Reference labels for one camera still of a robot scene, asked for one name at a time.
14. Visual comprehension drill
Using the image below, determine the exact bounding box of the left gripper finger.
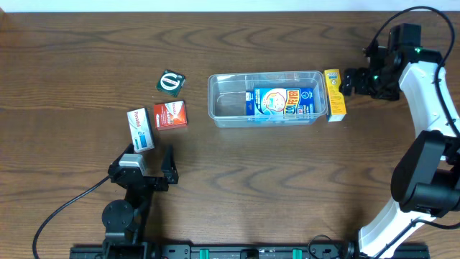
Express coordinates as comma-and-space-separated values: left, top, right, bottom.
161, 145, 179, 184
120, 143, 134, 158

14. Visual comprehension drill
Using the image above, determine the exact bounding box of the red medicine box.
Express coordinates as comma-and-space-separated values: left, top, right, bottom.
153, 101, 188, 131

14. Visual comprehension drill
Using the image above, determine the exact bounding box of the right black cable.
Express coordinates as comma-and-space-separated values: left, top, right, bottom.
362, 6, 460, 258

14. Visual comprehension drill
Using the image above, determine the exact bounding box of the yellow cough syrup box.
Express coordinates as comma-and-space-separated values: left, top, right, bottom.
323, 69, 347, 122

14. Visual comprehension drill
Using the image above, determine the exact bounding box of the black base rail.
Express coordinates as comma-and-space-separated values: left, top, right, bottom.
69, 241, 431, 259

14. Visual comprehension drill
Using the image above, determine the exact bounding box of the dark green square box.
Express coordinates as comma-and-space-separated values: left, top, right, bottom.
156, 70, 185, 97

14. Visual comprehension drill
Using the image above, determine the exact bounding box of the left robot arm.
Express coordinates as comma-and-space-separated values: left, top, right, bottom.
101, 144, 179, 259

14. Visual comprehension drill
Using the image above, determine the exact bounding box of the black cable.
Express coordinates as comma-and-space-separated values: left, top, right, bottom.
362, 6, 460, 258
32, 175, 111, 259

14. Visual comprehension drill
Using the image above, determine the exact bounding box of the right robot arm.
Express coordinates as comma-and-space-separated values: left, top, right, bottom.
339, 24, 459, 258

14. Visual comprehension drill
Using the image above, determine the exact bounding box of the clear plastic container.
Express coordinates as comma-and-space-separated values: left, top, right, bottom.
208, 71, 328, 128

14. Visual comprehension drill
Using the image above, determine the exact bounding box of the white Panadol box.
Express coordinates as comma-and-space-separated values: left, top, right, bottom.
126, 108, 155, 153

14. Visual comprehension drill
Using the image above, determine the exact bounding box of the blue fever patch box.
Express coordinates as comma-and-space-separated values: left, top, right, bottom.
246, 88, 315, 116

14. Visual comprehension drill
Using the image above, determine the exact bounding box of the left black cable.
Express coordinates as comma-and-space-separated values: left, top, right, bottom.
32, 175, 111, 259

